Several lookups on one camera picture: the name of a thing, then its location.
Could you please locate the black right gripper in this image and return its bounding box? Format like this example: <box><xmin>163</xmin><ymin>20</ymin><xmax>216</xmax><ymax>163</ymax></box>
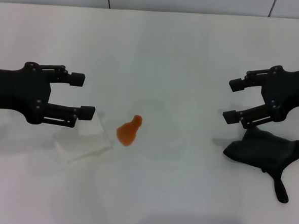
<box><xmin>221</xmin><ymin>61</ymin><xmax>299</xmax><ymax>133</ymax></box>

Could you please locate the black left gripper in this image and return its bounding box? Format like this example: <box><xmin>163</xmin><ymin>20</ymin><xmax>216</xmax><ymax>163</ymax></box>
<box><xmin>0</xmin><ymin>60</ymin><xmax>99</xmax><ymax>130</ymax></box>

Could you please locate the white paper cup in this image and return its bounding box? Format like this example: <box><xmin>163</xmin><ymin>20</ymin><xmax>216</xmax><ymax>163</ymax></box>
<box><xmin>52</xmin><ymin>108</ymin><xmax>116</xmax><ymax>165</ymax></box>

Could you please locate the dark blue rag with loop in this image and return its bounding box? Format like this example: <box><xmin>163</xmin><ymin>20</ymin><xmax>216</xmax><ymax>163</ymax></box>
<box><xmin>219</xmin><ymin>124</ymin><xmax>299</xmax><ymax>204</ymax></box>

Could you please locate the brown water stain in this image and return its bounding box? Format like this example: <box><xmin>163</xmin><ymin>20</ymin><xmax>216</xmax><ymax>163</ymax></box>
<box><xmin>115</xmin><ymin>113</ymin><xmax>143</xmax><ymax>148</ymax></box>

